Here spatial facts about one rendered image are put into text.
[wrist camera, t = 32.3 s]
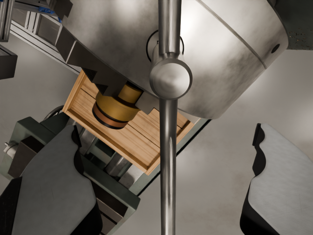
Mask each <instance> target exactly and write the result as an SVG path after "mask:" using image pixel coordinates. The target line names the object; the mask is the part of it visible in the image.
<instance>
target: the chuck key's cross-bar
mask: <svg viewBox="0 0 313 235"><path fill-rule="evenodd" d="M181 12H182V0H158V42H159V55H160V54H165V53H176V54H180V35H181ZM177 104H178V99H176V100H165V99H162V98H159V115H160V186H161V235H176V151H177Z"/></svg>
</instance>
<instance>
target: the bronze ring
mask: <svg viewBox="0 0 313 235"><path fill-rule="evenodd" d="M143 92H144V91H143V90H142V89H140V88H138V87H137V86H135V85H134V84H132V83H131V82H129V81H127V82H126V84H125V85H124V87H123V89H122V90H121V92H120V93H119V95H118V97H108V96H103V95H102V94H101V92H100V91H98V93H97V95H96V97H95V99H96V101H95V103H94V105H93V108H92V113H93V115H94V117H95V118H96V120H97V121H98V122H99V123H101V124H102V125H104V126H106V127H108V128H110V129H115V130H119V129H122V128H124V127H125V126H126V125H127V123H128V122H129V121H131V120H133V118H134V117H135V116H136V114H137V113H138V112H139V111H141V110H140V109H139V108H137V107H136V106H135V104H136V102H137V101H138V99H139V98H140V96H141V95H142V94H143Z"/></svg>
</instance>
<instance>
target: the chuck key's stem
mask: <svg viewBox="0 0 313 235"><path fill-rule="evenodd" d="M192 80H193V76H192V72H191V69H190V68H189V66H188V64H187V62H186V60H185V58H184V56H183V55H182V53H181V51H180V54H176V53H165V54H160V55H159V42H158V41H157V45H156V46H155V47H154V49H153V53H152V60H151V68H150V87H151V89H152V91H153V92H154V93H155V94H156V95H157V96H158V97H160V98H162V99H165V100H176V99H179V98H181V97H183V96H184V95H185V94H186V93H187V92H188V91H189V90H190V88H191V85H192Z"/></svg>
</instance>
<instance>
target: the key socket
mask: <svg viewBox="0 0 313 235"><path fill-rule="evenodd" d="M157 41H158V30H157V31H155V32H154V33H152V34H151V36H150V38H149V40H148V43H147V54H148V57H149V59H150V60H152V53H153V49H154V47H155V46H156V45H157ZM183 50H184V46H183V41H182V39H181V38H180V51H181V53H182V54H183Z"/></svg>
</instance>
